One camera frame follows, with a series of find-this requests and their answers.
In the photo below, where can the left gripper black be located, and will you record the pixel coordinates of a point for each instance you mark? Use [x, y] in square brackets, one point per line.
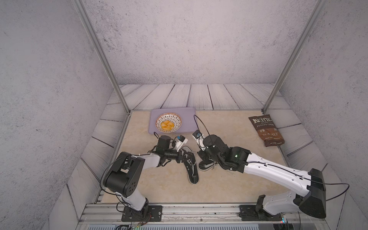
[179, 157]

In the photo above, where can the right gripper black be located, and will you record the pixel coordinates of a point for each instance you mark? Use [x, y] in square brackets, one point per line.
[201, 153]

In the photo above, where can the black canvas sneaker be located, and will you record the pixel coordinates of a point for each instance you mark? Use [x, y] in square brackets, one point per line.
[208, 160]
[189, 161]

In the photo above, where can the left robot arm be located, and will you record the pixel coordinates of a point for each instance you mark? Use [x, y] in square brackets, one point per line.
[123, 176]

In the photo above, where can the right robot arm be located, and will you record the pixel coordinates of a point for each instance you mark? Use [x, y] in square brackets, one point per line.
[307, 191]

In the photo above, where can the yellow bread roll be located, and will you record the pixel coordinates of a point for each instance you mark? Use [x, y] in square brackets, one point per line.
[167, 125]

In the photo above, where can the patterned ceramic bowl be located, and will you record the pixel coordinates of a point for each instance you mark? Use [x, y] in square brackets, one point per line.
[173, 117]

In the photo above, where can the lavender tray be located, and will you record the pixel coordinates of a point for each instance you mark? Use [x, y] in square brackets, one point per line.
[186, 123]

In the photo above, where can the brown potato chips bag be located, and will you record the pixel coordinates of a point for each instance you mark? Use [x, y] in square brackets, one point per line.
[267, 130]

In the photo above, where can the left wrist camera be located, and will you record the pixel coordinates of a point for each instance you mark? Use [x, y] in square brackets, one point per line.
[181, 140]

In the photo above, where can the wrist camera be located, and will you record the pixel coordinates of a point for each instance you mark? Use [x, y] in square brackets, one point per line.
[197, 135]
[181, 140]

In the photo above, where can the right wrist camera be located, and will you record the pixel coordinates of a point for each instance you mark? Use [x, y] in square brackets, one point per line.
[197, 135]

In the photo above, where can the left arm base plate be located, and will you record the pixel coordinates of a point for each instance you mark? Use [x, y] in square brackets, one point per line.
[148, 213]

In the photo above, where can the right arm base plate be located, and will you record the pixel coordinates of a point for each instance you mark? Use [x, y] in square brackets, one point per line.
[256, 212]

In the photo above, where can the aluminium front rail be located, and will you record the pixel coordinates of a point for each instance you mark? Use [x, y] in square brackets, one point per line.
[195, 217]

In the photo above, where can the left aluminium frame post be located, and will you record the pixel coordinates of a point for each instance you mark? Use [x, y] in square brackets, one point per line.
[78, 4]

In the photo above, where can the aluminium frame post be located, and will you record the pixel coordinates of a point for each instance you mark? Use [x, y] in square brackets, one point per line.
[313, 19]
[78, 4]

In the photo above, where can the right aluminium frame post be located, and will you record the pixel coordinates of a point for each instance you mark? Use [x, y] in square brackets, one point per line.
[313, 19]

